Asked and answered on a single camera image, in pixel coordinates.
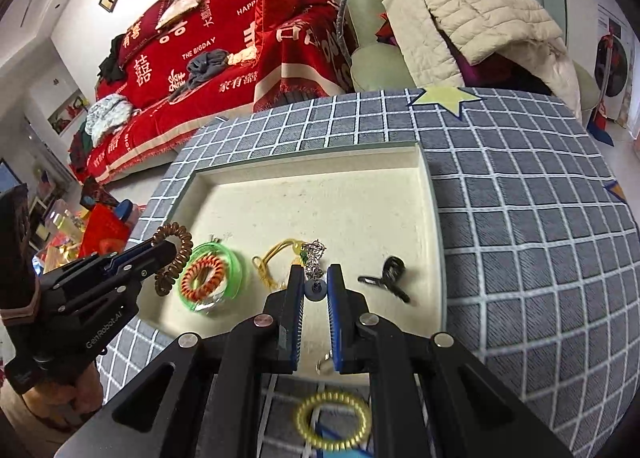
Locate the white knit garment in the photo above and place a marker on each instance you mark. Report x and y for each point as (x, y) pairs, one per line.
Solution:
(106, 115)

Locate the red blanket covered sofa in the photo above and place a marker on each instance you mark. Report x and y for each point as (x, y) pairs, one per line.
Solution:
(175, 68)

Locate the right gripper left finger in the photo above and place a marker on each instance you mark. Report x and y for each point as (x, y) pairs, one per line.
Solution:
(200, 397)

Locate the red cushion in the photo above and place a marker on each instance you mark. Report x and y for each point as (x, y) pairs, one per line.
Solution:
(141, 31)

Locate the beige puffer jacket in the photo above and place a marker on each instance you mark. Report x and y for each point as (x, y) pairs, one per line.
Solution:
(520, 30)

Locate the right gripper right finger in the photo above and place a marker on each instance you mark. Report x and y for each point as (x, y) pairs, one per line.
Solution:
(430, 396)

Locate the printed pillow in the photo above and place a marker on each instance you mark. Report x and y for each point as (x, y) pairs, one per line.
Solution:
(185, 2)

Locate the cream jewelry tray box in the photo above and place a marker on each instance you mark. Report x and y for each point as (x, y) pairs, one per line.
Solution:
(350, 207)

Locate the grey garment on sofa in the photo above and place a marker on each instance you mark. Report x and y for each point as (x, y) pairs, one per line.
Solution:
(207, 65)

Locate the flexible gooseneck phone holder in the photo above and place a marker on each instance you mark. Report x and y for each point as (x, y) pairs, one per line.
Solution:
(340, 27)

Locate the black hair claw clip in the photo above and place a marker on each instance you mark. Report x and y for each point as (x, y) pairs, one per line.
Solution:
(393, 269)

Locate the green plastic bangle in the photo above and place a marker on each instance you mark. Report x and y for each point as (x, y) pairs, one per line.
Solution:
(212, 279)

